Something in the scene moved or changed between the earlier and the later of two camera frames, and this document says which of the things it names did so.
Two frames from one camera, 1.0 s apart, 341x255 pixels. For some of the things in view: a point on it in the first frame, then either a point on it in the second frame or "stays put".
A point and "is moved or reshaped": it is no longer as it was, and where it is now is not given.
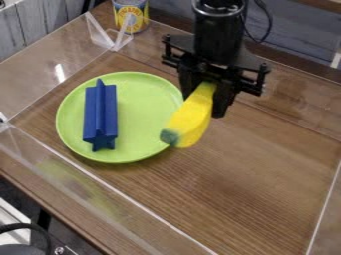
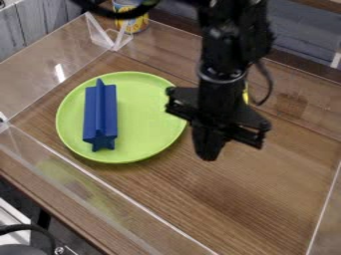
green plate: [146, 105] stays put
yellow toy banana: [189, 121] is moved or reshaped
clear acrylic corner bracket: [109, 37] stays put
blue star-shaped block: [101, 116] stays put
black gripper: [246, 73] to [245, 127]
